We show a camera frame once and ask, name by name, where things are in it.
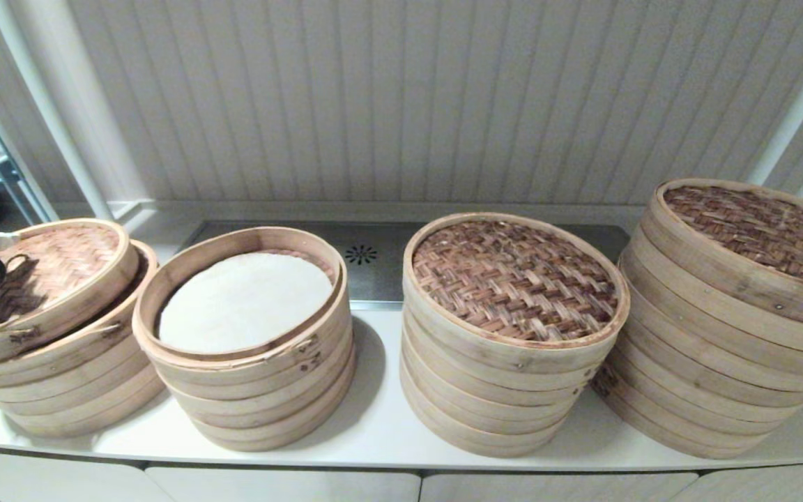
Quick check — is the beige cabinet door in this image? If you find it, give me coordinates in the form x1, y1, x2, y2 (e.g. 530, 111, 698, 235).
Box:
670, 462, 803, 502
147, 469, 422, 502
0, 450, 153, 502
421, 474, 698, 502

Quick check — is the stainless steel drain plate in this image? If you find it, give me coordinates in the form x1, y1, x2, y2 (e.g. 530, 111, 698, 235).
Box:
180, 222, 631, 312

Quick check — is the grey metal rack frame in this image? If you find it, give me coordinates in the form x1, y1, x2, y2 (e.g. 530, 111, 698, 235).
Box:
0, 58, 61, 227

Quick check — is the white round liner paper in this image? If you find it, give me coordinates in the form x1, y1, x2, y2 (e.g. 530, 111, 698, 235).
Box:
158, 252, 335, 354

